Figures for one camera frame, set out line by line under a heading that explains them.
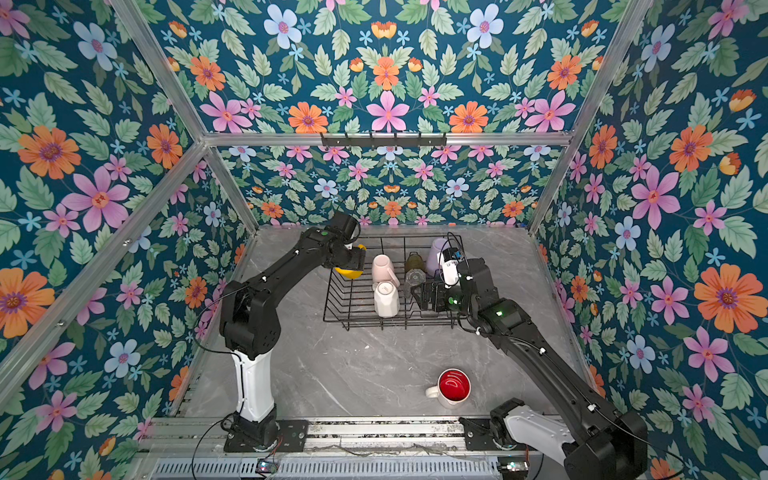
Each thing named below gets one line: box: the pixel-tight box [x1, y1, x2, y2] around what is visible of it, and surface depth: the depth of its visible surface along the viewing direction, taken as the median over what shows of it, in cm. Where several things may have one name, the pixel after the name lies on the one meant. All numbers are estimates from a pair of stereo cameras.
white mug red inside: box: [425, 368, 472, 408], surface depth 78 cm
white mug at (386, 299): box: [372, 280, 400, 319], surface depth 88 cm
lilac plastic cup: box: [426, 238, 450, 277], surface depth 100 cm
